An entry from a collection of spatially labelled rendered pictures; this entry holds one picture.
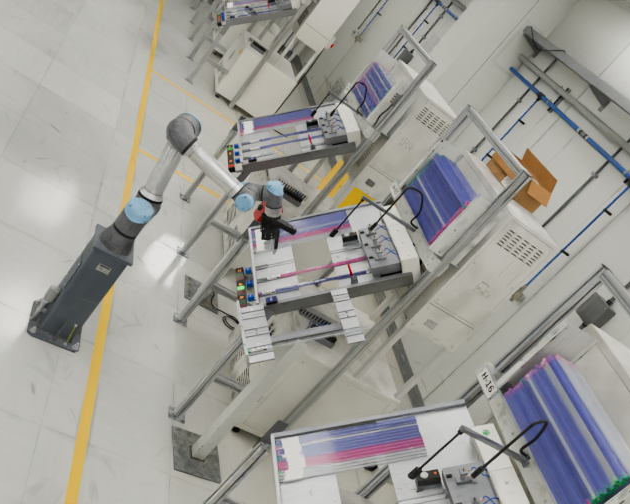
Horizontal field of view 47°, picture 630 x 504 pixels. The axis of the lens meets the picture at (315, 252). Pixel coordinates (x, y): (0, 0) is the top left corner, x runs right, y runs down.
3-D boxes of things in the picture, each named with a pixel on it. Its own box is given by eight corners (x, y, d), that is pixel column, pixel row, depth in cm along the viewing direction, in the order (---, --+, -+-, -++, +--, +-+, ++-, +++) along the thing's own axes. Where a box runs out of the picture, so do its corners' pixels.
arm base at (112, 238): (98, 245, 309) (110, 229, 305) (100, 226, 321) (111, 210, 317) (129, 260, 316) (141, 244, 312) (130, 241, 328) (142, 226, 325)
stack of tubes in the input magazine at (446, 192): (428, 244, 319) (470, 200, 310) (401, 190, 362) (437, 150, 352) (448, 257, 325) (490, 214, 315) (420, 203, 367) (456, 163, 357)
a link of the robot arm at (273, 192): (266, 177, 316) (285, 180, 316) (265, 199, 322) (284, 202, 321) (263, 185, 309) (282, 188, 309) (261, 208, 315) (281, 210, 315)
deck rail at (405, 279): (259, 318, 325) (256, 307, 321) (259, 315, 326) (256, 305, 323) (413, 284, 326) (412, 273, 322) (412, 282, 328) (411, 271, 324)
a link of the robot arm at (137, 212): (110, 223, 309) (126, 200, 304) (121, 213, 321) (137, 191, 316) (133, 240, 310) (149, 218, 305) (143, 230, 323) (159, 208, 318)
